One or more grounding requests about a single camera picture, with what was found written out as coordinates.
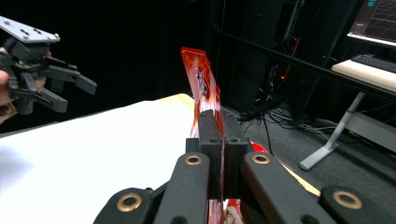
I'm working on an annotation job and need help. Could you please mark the orange hotpot seasoning packet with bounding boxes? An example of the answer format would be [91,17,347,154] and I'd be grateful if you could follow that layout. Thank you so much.
[180,46,269,224]

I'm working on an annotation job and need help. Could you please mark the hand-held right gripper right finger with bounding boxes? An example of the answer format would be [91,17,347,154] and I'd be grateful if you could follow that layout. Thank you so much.
[223,113,250,200]

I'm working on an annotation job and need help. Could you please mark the black cabinet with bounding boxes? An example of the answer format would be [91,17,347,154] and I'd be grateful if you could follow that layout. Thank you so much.
[214,0,300,115]

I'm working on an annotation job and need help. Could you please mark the black metal bar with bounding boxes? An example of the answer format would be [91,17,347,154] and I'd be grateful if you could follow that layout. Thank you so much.
[214,27,396,104]

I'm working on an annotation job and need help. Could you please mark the computer monitor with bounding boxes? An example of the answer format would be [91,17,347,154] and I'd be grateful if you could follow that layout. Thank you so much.
[346,0,396,48]

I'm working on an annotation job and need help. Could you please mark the white table mat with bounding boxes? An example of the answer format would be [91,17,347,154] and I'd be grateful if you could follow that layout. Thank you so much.
[0,99,200,224]

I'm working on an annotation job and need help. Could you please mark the bundle of black floor cables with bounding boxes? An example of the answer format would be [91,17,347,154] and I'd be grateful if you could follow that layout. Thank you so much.
[237,96,340,141]

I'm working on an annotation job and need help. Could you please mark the black keyboard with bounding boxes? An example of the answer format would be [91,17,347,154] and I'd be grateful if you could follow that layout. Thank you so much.
[350,53,396,75]

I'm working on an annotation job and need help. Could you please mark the desk with white metal frame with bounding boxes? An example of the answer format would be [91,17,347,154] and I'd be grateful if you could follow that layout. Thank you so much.
[298,59,396,172]

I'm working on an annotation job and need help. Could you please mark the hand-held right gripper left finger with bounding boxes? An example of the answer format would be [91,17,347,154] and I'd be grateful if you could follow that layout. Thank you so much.
[186,109,224,200]

